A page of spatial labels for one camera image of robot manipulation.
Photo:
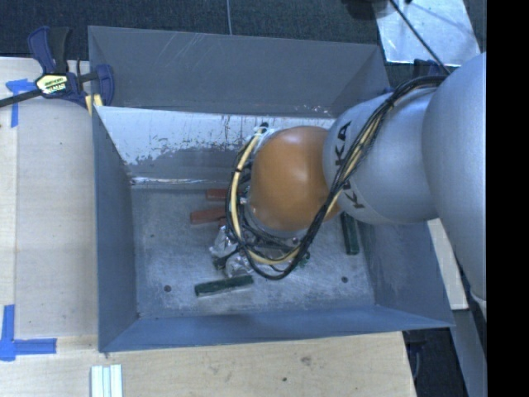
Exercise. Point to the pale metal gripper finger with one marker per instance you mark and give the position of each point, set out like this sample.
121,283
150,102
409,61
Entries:
224,241
236,266

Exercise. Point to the dark green flat block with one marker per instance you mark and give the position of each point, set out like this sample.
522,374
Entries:
350,234
223,285

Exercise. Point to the red-brown flat block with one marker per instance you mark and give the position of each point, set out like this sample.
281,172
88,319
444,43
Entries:
206,216
216,194

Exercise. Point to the grey metal bin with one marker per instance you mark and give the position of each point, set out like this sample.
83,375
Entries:
173,238

